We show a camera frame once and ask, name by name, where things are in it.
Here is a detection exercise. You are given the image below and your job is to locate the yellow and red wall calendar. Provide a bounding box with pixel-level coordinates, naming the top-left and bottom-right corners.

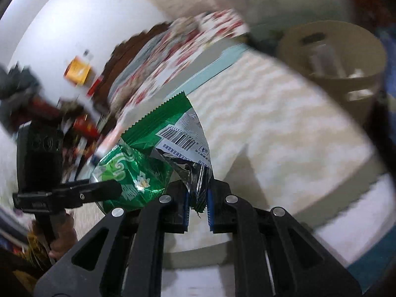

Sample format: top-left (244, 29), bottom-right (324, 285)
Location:
top-left (63, 55), bottom-right (103, 97)

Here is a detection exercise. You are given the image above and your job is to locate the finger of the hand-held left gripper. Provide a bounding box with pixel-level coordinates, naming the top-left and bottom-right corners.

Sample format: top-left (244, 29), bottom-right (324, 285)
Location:
top-left (73, 179), bottom-right (123, 208)

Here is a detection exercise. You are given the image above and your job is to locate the beige waste bin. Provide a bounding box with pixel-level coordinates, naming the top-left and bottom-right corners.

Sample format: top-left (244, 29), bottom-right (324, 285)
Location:
top-left (277, 20), bottom-right (388, 125)

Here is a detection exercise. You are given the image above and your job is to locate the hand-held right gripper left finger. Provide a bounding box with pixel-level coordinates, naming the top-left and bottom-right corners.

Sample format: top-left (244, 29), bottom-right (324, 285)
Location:
top-left (32, 180), bottom-right (190, 297)

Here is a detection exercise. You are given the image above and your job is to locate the green snack wrapper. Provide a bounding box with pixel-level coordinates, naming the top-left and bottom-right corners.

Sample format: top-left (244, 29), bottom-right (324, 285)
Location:
top-left (89, 90), bottom-right (215, 218)

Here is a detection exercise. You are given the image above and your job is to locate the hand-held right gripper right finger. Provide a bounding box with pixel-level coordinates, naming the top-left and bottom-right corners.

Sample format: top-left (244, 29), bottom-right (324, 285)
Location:
top-left (208, 180), bottom-right (363, 297)

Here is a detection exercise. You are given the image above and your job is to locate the carved wooden headboard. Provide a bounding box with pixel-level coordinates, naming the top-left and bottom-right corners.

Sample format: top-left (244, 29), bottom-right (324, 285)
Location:
top-left (93, 22), bottom-right (174, 115)

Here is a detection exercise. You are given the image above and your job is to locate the person's left hand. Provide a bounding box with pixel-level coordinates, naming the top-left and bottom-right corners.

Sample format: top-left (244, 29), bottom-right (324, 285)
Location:
top-left (49, 213), bottom-right (78, 263)

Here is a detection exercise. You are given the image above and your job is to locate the clear storage box blue handle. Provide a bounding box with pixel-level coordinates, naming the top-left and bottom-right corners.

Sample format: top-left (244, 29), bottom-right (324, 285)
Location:
top-left (207, 0), bottom-right (350, 33)

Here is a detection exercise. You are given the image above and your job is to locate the zigzag patterned bedspread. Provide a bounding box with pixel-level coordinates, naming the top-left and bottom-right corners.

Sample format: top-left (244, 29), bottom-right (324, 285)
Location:
top-left (118, 42), bottom-right (396, 285)

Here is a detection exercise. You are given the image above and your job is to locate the patchwork floral quilt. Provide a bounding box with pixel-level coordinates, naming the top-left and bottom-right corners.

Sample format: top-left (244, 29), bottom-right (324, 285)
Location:
top-left (108, 31), bottom-right (174, 106)

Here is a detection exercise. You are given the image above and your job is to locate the red floral bed sheet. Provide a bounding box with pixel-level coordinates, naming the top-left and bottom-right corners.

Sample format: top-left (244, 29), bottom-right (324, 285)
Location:
top-left (107, 9), bottom-right (252, 124)

